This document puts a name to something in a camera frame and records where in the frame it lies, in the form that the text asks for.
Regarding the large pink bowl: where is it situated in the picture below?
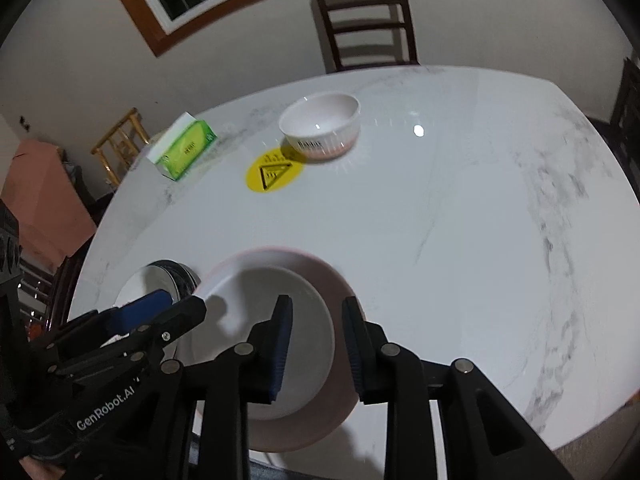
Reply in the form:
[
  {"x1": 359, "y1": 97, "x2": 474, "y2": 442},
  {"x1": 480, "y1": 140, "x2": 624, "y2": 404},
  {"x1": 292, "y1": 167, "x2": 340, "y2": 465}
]
[{"x1": 191, "y1": 246, "x2": 369, "y2": 454}]

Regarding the green tissue box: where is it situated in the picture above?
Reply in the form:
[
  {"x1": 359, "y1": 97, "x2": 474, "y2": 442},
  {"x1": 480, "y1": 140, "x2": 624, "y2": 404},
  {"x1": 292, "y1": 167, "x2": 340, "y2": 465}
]
[{"x1": 146, "y1": 111, "x2": 219, "y2": 182}]

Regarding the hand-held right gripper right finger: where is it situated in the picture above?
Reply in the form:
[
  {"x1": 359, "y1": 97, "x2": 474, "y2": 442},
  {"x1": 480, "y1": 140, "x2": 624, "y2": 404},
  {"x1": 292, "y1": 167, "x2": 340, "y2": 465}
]
[{"x1": 341, "y1": 296, "x2": 577, "y2": 480}]

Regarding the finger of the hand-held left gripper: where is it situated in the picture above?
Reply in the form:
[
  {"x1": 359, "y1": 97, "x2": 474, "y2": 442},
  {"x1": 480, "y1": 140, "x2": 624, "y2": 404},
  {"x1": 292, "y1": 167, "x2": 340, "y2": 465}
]
[
  {"x1": 30, "y1": 289, "x2": 174, "y2": 356},
  {"x1": 50, "y1": 296, "x2": 208, "y2": 386}
]

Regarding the yellow wooden chair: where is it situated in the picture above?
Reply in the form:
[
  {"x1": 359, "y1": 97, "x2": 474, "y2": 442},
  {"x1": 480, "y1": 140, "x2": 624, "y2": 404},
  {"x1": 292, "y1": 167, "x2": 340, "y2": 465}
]
[{"x1": 90, "y1": 107, "x2": 152, "y2": 186}]

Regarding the white bowl with dark print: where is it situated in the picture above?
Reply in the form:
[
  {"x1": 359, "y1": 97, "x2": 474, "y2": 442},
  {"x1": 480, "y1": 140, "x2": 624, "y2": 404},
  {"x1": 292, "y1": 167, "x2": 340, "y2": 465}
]
[{"x1": 278, "y1": 92, "x2": 362, "y2": 162}]

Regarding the white plate with pink flowers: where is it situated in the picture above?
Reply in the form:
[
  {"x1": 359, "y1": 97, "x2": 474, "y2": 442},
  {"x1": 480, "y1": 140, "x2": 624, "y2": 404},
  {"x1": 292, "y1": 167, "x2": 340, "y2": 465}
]
[{"x1": 114, "y1": 263, "x2": 194, "y2": 312}]

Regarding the wooden framed window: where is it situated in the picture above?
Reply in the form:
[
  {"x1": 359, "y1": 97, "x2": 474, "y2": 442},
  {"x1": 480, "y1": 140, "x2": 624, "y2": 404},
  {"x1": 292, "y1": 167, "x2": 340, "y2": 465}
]
[{"x1": 97, "y1": 0, "x2": 475, "y2": 58}]

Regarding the small white bowl blue print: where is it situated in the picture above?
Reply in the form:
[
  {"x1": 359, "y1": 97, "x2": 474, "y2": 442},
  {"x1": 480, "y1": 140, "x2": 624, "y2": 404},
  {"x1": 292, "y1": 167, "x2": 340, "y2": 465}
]
[{"x1": 220, "y1": 266, "x2": 336, "y2": 421}]

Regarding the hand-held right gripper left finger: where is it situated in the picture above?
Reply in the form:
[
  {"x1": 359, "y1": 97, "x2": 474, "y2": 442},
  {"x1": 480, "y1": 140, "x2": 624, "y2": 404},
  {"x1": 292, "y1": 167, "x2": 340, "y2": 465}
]
[{"x1": 119, "y1": 294, "x2": 295, "y2": 480}]

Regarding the yellow round sticker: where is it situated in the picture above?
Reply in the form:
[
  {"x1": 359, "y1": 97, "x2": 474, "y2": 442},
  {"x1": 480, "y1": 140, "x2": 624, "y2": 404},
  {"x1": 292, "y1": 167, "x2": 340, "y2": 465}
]
[{"x1": 245, "y1": 150, "x2": 307, "y2": 194}]

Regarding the dark red wooden chair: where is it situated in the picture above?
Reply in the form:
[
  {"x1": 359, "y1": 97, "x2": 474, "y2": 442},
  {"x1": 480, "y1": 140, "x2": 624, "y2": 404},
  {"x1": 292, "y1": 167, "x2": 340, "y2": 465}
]
[{"x1": 47, "y1": 250, "x2": 92, "y2": 332}]

